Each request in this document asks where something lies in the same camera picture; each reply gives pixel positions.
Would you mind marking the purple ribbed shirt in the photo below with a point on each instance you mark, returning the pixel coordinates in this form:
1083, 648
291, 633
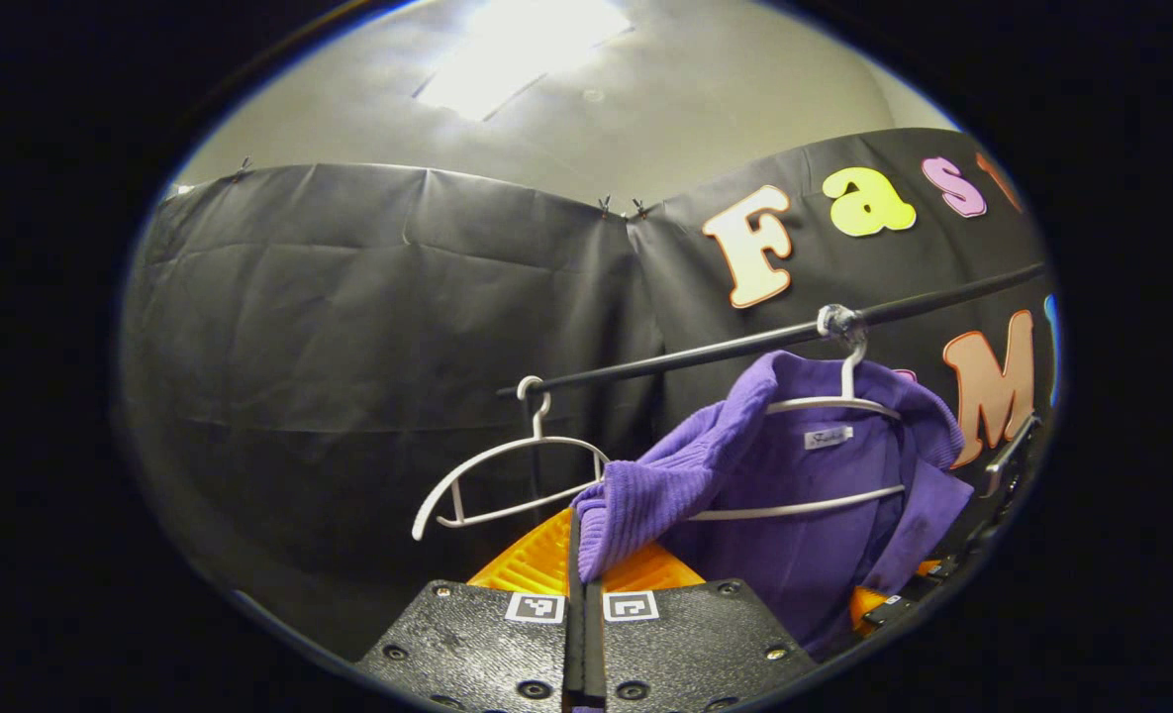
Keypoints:
804, 555

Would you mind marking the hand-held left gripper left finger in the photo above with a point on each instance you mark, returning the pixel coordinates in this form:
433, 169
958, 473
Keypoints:
575, 614

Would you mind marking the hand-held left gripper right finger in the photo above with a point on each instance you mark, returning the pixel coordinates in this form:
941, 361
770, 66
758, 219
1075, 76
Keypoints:
695, 644

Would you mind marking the empty white hanger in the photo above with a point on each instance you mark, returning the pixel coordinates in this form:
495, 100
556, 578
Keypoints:
546, 439

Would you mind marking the white hanger with shirt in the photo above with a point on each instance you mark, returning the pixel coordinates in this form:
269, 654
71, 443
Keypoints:
794, 505

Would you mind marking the black clothes rail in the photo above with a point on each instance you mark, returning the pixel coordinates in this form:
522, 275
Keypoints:
705, 348

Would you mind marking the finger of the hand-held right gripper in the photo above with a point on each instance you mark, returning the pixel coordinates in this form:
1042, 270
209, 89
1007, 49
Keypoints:
893, 604

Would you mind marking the black backdrop cloth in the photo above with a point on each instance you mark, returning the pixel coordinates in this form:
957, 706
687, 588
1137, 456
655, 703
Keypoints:
348, 297

